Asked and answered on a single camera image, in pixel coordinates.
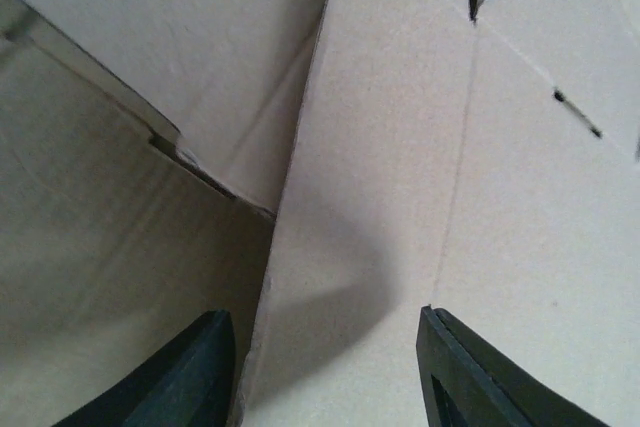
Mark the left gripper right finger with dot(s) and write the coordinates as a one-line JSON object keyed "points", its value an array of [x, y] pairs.
{"points": [[467, 382]]}

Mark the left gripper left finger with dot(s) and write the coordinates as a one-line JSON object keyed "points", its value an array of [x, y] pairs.
{"points": [[188, 382]]}

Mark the stack of flat cardboard blanks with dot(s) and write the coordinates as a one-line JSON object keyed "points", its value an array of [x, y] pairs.
{"points": [[112, 256]]}

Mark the brown cardboard box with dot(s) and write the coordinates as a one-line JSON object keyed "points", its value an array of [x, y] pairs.
{"points": [[486, 164]]}

